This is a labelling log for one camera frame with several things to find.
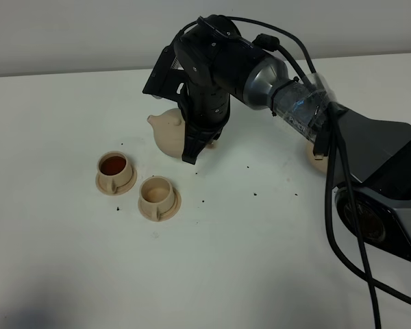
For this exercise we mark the beige teacup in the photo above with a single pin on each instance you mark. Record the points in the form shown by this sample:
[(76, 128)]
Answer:
[(112, 163), (157, 189)]

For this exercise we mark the loose black usb plug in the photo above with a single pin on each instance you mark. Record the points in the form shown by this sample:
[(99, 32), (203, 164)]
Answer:
[(322, 142)]

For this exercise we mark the beige teacup front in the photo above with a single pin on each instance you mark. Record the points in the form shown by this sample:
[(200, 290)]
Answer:
[(157, 189)]

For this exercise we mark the beige saucer rear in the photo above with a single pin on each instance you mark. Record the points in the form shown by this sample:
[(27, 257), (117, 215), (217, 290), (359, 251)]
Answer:
[(117, 184)]

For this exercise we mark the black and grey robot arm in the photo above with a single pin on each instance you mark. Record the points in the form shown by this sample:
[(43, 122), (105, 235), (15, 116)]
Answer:
[(369, 161)]

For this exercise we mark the beige saucer front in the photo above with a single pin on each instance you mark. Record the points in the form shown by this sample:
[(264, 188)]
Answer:
[(152, 211)]

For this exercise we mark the beige round teapot coaster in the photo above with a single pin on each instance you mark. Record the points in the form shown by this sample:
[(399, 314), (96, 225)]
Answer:
[(320, 163)]

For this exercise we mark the beige saucer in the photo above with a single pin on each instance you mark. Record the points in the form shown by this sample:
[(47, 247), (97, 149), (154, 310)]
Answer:
[(117, 184), (152, 211)]

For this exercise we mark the beige teacup rear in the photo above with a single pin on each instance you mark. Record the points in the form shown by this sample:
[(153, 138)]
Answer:
[(112, 163)]

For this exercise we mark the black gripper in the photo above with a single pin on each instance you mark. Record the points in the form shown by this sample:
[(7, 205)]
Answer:
[(217, 61)]

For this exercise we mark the beige clay teapot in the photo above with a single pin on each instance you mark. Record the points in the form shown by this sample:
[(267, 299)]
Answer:
[(168, 132)]

